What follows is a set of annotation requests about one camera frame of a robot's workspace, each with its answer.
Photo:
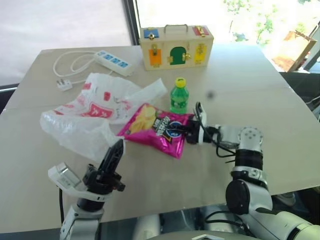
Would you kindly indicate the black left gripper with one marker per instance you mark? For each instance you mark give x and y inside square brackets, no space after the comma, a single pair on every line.
[102,183]

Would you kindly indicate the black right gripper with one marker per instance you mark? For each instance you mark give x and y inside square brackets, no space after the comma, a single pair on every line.
[192,133]

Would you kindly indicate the pink potato chips bag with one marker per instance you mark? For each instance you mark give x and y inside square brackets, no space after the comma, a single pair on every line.
[145,122]

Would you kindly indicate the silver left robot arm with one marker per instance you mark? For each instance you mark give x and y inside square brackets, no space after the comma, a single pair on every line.
[80,222]

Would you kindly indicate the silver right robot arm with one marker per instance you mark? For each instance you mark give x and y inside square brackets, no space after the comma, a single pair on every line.
[250,136]

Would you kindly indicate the white red-printed plastic bag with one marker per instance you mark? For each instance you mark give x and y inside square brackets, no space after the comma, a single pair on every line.
[82,125]

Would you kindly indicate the green bottle yellow cap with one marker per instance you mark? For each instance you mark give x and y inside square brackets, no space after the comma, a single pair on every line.
[179,97]

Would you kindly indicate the silver robot torso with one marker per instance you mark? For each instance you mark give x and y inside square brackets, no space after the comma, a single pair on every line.
[150,225]

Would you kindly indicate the wooden lock box toy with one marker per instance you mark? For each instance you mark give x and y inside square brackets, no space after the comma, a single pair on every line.
[175,40]

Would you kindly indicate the white power plug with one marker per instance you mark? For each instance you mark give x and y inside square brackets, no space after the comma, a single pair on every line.
[64,85]

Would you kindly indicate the white power strip blue sockets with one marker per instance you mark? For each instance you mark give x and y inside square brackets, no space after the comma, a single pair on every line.
[112,61]

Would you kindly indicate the brown cardboard box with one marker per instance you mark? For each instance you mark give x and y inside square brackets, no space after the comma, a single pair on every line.
[293,50]

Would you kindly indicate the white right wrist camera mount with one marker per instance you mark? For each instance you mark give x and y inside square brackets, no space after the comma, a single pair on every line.
[201,136]

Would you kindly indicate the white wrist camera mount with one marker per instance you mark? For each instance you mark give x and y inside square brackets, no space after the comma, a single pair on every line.
[201,136]
[75,193]

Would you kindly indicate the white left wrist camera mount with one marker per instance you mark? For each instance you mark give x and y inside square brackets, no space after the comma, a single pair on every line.
[75,193]

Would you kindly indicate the dark window frame post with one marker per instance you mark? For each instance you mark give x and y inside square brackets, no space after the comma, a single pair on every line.
[132,22]

